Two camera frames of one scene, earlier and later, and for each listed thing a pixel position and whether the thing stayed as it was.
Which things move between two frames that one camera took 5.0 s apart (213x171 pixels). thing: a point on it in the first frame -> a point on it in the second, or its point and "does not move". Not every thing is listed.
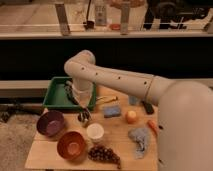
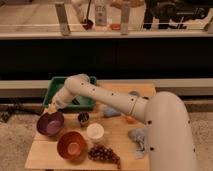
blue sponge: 111,111 does not move
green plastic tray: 58,97 does not move
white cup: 95,132 does not move
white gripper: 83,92 -> 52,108
